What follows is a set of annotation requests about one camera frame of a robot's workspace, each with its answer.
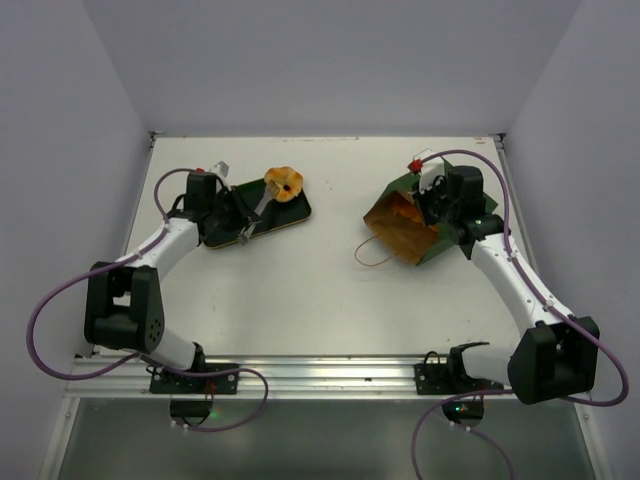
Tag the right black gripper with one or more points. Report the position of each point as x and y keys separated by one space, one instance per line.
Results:
x=433 y=201

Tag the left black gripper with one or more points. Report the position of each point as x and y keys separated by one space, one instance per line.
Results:
x=243 y=215

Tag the metal tongs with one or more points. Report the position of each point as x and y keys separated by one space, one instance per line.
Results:
x=257 y=210

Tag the green paper bag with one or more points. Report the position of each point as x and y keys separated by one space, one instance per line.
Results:
x=416 y=244

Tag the round flower bread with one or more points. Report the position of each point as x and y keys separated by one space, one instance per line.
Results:
x=283 y=183

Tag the long orange bread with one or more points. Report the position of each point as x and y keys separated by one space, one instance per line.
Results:
x=404 y=208

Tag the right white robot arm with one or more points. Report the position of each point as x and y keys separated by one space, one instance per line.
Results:
x=552 y=359

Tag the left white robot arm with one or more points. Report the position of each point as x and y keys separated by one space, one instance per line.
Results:
x=124 y=305

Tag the dark green tray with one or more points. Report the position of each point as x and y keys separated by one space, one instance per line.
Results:
x=276 y=215

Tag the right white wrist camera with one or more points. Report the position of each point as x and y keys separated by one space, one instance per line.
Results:
x=426 y=170

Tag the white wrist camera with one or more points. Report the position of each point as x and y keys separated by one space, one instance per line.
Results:
x=426 y=170
x=221 y=170

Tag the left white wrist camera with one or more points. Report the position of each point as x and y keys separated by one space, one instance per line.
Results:
x=221 y=170

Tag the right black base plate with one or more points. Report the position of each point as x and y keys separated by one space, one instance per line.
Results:
x=443 y=374

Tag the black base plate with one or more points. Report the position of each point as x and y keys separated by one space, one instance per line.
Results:
x=443 y=374
x=208 y=379

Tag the aluminium mounting rail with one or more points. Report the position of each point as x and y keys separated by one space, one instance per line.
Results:
x=288 y=377

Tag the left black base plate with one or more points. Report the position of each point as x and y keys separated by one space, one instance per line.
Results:
x=208 y=379

